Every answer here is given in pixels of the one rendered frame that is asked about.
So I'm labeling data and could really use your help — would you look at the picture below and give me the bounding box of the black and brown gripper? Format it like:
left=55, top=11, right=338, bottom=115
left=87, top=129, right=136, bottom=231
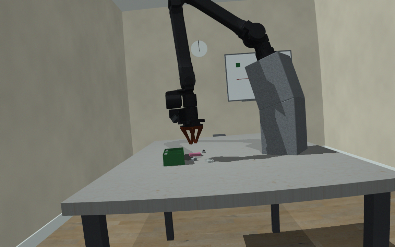
left=178, top=106, right=205, bottom=144

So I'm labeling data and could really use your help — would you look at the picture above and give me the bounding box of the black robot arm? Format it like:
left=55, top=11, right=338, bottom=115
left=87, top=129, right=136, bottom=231
left=166, top=0, right=276, bottom=123

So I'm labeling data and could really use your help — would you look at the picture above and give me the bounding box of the green rack of bins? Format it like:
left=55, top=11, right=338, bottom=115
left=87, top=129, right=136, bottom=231
left=163, top=148, right=185, bottom=166

